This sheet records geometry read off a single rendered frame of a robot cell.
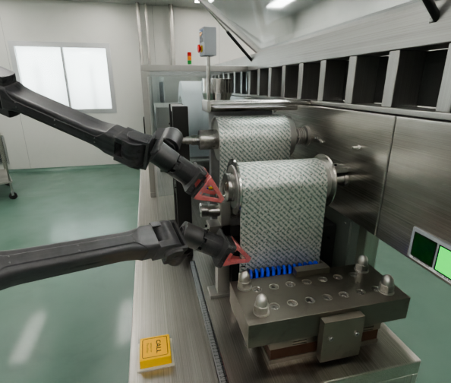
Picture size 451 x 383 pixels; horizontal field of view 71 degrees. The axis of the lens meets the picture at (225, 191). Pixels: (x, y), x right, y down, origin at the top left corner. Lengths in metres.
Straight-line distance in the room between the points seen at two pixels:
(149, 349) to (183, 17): 5.97
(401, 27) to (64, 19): 5.96
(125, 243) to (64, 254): 0.11
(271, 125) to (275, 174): 0.27
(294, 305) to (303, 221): 0.22
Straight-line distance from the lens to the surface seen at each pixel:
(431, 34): 0.78
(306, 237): 0.90
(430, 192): 0.75
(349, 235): 0.99
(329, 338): 0.79
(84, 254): 0.65
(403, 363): 0.92
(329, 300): 0.81
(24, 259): 0.63
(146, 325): 0.93
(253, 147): 1.01
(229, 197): 0.80
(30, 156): 6.72
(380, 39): 0.89
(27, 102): 0.90
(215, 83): 1.45
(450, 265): 0.74
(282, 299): 0.79
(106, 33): 6.35
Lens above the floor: 1.50
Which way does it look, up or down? 19 degrees down
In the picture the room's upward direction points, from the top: straight up
